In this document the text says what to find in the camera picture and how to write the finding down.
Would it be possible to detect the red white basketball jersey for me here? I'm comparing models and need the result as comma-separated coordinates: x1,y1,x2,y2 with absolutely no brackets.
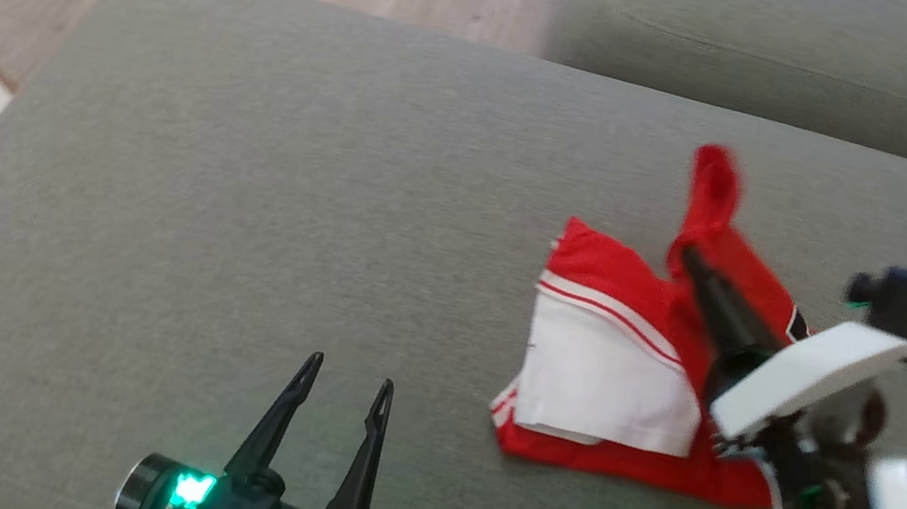
480,113,852,509

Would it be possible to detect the large grey sofa seat cushion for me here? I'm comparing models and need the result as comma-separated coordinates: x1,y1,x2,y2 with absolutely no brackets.
0,0,907,509

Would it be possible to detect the grey sofa cushion with seam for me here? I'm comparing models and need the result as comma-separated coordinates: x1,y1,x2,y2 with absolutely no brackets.
530,0,907,176

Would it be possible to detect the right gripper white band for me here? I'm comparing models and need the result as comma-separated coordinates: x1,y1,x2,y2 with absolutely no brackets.
650,247,907,484

